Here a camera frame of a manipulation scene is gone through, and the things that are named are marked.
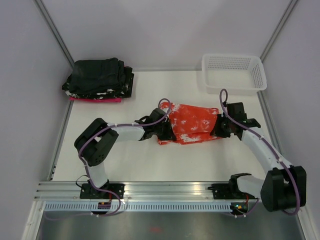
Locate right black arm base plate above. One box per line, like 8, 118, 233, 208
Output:
206, 183, 247, 200

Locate left aluminium frame post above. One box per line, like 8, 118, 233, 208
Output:
33, 0, 75, 68

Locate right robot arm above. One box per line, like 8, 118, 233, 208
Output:
210, 102, 307, 215

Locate orange white tie-dye trousers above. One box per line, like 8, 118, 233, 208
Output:
157, 102, 219, 145

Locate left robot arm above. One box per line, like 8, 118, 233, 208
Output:
74, 107, 177, 199

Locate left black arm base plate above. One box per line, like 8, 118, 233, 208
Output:
79, 182, 125, 202

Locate folded black white-speckled trousers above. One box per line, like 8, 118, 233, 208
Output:
61, 66, 134, 99

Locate right aluminium frame post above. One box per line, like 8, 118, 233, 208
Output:
260, 0, 300, 63

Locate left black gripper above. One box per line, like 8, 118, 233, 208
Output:
153, 119, 176, 141

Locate white slotted cable duct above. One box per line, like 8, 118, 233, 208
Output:
44, 201, 245, 213

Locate folded pink trousers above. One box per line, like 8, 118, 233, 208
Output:
69, 97, 122, 103

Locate aluminium front rail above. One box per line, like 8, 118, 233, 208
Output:
33, 181, 227, 202

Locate white perforated plastic basket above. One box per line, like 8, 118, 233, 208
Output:
201, 53, 267, 96

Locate folded black trousers top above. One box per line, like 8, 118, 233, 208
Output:
69, 57, 126, 94

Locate aluminium frame post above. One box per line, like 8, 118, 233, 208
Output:
260, 0, 300, 63
33, 0, 75, 68

